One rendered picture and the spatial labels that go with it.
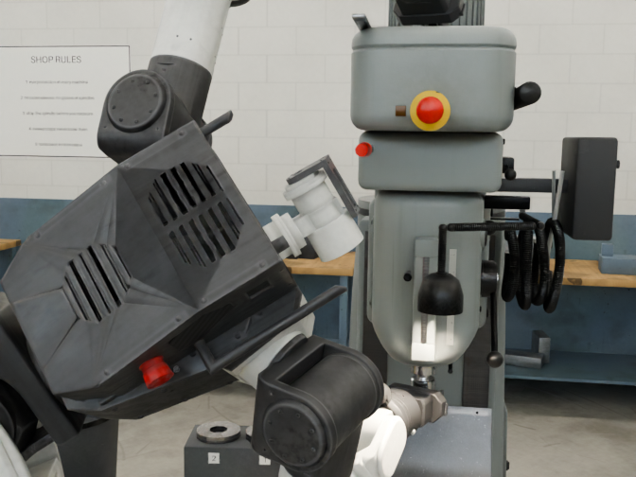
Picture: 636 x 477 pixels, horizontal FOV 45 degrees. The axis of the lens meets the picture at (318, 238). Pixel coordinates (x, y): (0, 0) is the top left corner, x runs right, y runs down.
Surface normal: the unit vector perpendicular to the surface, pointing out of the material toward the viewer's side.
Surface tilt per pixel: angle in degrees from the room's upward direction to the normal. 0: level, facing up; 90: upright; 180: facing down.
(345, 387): 48
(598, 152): 90
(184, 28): 70
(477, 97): 90
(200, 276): 64
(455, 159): 90
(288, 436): 98
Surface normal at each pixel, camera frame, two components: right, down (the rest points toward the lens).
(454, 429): -0.12, -0.33
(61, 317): -0.33, -0.16
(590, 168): -0.15, 0.13
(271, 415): -0.48, 0.25
